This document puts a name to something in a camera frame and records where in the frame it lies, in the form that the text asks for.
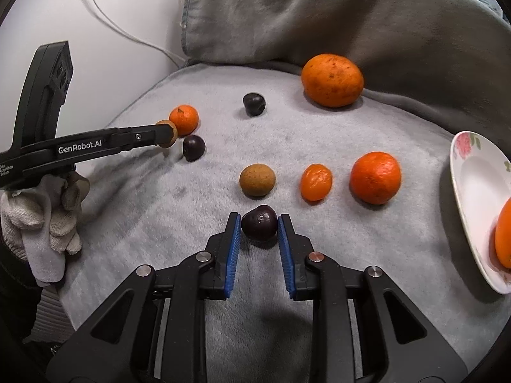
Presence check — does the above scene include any small tangerine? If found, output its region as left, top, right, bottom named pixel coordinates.
left=169, top=105, right=199, bottom=137

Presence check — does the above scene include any medium tangerine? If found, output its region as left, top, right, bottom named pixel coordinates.
left=350, top=151, right=402, bottom=205

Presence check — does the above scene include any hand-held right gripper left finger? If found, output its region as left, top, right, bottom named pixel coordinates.
left=46, top=212, right=243, bottom=383

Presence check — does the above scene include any small orange kumquat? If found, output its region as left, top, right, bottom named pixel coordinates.
left=300, top=164, right=333, bottom=202

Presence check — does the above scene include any person's left hand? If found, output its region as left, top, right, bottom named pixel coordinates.
left=0, top=172, right=91, bottom=288

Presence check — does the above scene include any grey blanket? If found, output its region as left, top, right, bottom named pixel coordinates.
left=24, top=0, right=511, bottom=383

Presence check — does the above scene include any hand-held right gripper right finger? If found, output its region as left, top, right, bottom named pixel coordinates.
left=278, top=214, right=468, bottom=383

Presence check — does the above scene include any white floral plate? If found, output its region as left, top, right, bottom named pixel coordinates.
left=450, top=130, right=511, bottom=295

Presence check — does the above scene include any brown longan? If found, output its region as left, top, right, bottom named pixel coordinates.
left=155, top=120, right=179, bottom=149
left=239, top=163, right=276, bottom=197

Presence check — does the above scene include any white cable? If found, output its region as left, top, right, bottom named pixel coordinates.
left=72, top=0, right=204, bottom=66

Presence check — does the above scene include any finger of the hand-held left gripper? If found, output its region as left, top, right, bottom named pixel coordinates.
left=115, top=123, right=173, bottom=150

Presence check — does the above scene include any large spotted orange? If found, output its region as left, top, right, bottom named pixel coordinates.
left=301, top=53, right=365, bottom=108

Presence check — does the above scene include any large smooth orange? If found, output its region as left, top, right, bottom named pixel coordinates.
left=494, top=197, right=511, bottom=269

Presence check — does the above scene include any dark purple plum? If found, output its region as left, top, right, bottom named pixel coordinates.
left=243, top=93, right=266, bottom=117
left=182, top=135, right=207, bottom=162
left=241, top=204, right=279, bottom=242

